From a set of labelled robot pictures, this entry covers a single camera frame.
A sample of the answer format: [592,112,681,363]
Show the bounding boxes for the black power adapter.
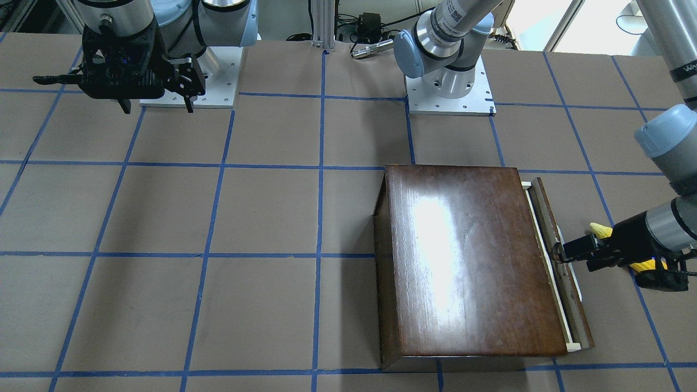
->
[357,12,382,36]

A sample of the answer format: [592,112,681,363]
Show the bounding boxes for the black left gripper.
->
[552,215,681,272]

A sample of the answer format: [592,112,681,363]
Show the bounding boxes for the wooden drawer with white handle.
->
[521,177,595,353]

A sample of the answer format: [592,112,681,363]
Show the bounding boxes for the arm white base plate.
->
[139,46,243,109]
[404,57,497,117]

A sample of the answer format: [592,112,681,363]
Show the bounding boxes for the black cables bundle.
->
[286,8,436,44]

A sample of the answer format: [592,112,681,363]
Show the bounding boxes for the aluminium extrusion post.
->
[308,1,338,54]

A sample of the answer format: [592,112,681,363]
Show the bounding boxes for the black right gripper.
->
[81,27,206,114]

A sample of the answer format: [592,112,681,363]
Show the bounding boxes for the yellow toy corn cob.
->
[589,222,656,273]

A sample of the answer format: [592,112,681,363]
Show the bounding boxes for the dark wooden drawer cabinet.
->
[372,164,568,372]

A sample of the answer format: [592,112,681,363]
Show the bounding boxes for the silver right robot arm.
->
[60,1,258,114]

